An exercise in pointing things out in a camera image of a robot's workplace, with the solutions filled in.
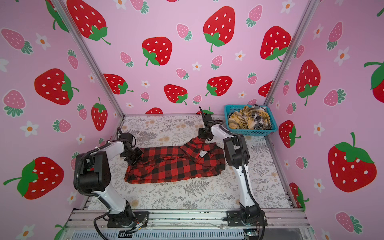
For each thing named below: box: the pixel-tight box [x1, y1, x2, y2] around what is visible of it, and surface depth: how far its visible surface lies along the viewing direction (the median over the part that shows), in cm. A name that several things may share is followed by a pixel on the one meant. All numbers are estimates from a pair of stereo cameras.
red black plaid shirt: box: [124, 137, 226, 184], surface depth 94 cm
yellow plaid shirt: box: [228, 106, 271, 130], surface depth 106 cm
